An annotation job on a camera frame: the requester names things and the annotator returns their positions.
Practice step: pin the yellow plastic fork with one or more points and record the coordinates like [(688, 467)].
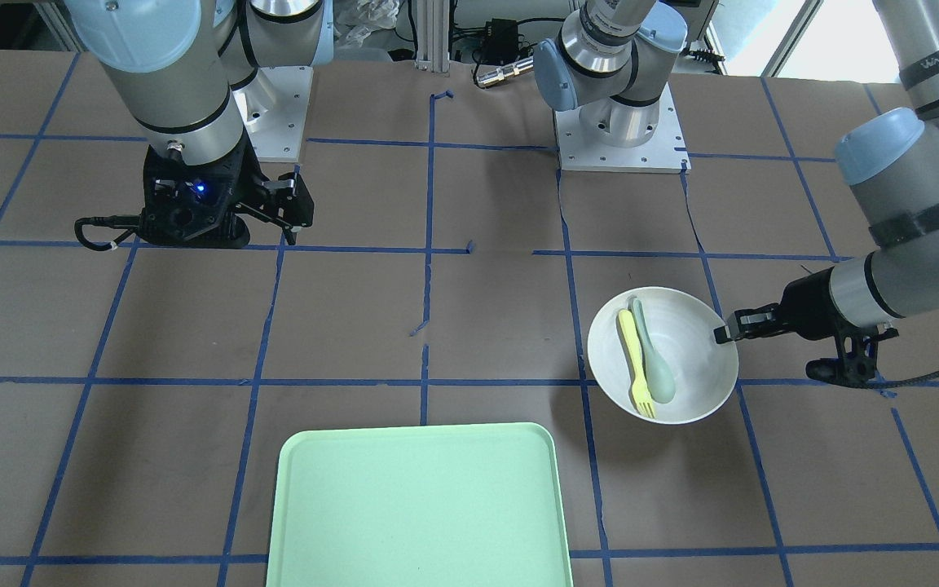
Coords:
[(638, 387)]

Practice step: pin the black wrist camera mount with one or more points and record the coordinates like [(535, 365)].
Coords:
[(855, 366)]

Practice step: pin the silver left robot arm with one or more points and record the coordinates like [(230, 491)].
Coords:
[(891, 165)]

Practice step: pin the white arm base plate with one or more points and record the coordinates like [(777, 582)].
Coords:
[(275, 103), (611, 137)]

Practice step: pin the pale green plastic spoon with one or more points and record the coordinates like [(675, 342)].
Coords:
[(659, 376)]

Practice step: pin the light green plastic tray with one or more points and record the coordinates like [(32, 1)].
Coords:
[(433, 505)]

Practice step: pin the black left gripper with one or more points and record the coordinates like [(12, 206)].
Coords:
[(805, 307)]

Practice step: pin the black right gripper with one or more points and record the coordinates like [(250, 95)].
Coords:
[(243, 181)]

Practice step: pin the white ceramic bowl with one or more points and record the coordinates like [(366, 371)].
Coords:
[(681, 328)]

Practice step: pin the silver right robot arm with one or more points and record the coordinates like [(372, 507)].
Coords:
[(218, 88)]

